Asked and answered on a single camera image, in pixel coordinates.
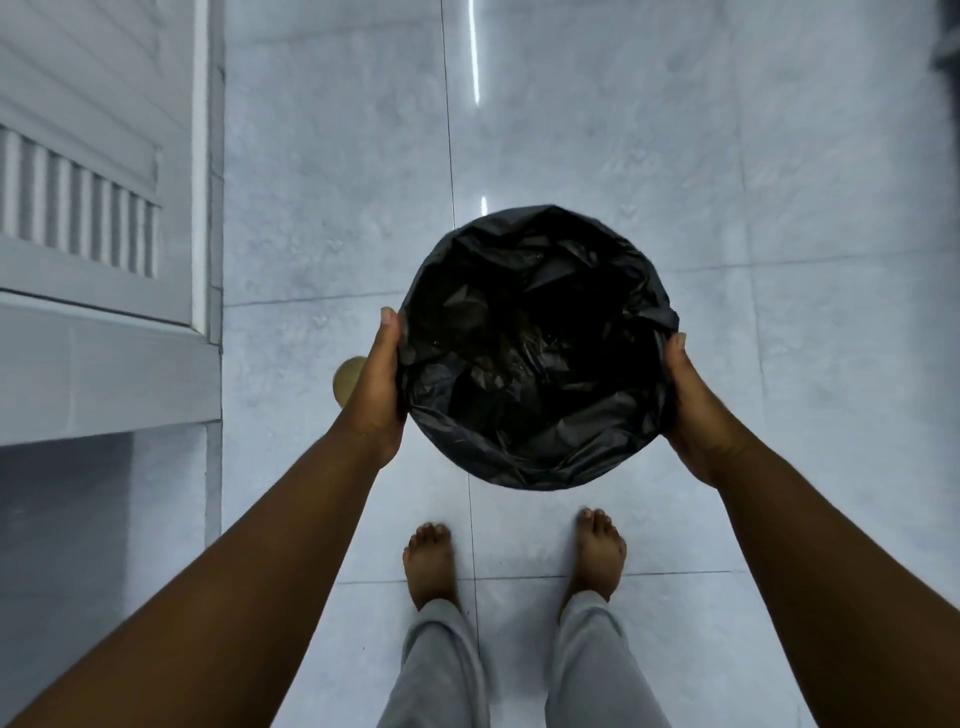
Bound person's left hand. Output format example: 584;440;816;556
330;306;410;471

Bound person's right forearm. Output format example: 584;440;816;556
708;438;960;728

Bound person's right hand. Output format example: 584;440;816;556
660;332;753;490

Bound person's right foot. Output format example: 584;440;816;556
558;507;628;624

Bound person's left foot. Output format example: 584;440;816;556
402;522;461;612

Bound round brass floor doorstop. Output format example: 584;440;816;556
332;356;369;410

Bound grey trousers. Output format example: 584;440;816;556
375;590;672;728

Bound white louvered door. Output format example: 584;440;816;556
0;0;226;346

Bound bin with black liner bag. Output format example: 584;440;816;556
395;204;681;492

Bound person's left forearm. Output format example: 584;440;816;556
3;423;385;728

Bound person's foot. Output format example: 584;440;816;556
402;522;461;612
558;507;628;624

